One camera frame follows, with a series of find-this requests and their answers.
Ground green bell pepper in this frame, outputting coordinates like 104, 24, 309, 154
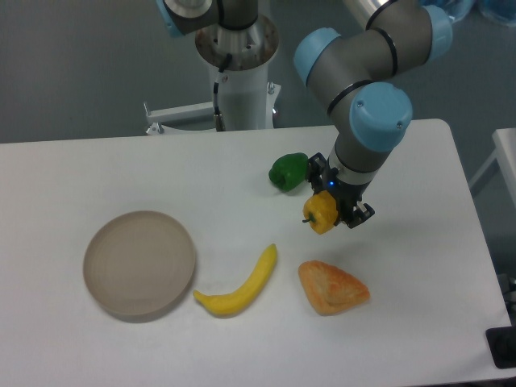
268, 152, 308, 192

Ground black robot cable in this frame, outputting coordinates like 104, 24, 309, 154
211, 52, 233, 132

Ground black device at edge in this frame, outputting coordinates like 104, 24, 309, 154
485, 327, 515, 369

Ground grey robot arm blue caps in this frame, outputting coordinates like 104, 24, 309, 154
157, 1, 452, 234

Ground yellow banana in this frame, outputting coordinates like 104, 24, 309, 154
193, 243, 278, 317

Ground yellow bell pepper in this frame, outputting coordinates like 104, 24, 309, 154
302, 190, 339, 235

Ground beige round plate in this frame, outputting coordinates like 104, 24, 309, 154
83, 210, 196, 323

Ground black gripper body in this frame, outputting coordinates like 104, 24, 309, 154
325, 153, 378, 223

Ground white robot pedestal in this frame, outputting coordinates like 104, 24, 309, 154
145, 14, 281, 135

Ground orange triangular pastry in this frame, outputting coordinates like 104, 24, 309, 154
298, 260, 370, 316

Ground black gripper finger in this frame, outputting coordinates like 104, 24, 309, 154
343, 201, 375, 229
305, 152, 327, 193

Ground white side table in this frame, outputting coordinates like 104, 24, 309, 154
468, 127, 515, 203

